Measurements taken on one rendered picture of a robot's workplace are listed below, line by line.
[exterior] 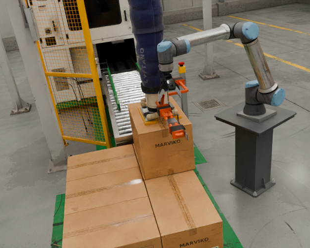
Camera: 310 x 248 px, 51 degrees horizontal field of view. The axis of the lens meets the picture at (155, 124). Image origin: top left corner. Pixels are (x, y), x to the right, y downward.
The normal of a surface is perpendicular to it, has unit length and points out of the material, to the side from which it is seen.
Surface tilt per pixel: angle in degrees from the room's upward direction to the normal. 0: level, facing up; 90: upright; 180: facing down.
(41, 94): 90
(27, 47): 90
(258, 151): 90
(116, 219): 0
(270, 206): 0
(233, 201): 0
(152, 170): 90
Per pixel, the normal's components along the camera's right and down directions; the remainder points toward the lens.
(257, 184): 0.59, 0.30
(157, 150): 0.21, 0.41
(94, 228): -0.11, -0.89
